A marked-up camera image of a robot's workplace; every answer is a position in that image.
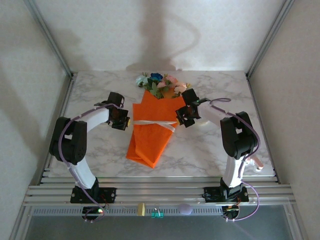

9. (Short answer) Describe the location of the white ribbon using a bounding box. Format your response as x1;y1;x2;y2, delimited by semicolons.
132;119;179;132

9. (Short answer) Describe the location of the orange wrapping paper sheet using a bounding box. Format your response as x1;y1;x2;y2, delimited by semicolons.
125;90;187;169

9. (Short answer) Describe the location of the artificial flower bouquet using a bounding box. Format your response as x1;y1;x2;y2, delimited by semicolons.
135;72;192;100

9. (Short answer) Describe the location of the lavender oval pebble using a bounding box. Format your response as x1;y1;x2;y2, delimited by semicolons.
177;203;193;216

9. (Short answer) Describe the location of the green binder clip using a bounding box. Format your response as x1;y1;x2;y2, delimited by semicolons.
151;204;165;219

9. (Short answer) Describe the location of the black controller board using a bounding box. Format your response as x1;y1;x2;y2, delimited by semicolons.
81;206;106;223
221;204;241;222

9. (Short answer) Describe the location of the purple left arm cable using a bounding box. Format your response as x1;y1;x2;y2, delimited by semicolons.
59;98;125;223

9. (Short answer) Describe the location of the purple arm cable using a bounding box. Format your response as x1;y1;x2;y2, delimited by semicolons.
209;97;262;222
59;98;125;223

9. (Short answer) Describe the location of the aluminium rail base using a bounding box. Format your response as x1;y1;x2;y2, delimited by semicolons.
22;175;297;207

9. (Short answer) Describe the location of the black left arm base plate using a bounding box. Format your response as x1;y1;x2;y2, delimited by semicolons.
70;186;117;204

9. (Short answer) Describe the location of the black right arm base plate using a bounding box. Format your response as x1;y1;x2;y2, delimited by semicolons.
203;186;250;203

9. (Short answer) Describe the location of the slotted grey cable duct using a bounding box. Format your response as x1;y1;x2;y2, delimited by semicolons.
32;206;224;217

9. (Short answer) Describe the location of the aluminium frame post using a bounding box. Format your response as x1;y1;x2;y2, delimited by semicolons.
23;0;77;80
245;0;296;80

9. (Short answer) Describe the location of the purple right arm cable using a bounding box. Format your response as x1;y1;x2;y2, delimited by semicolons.
209;97;262;222

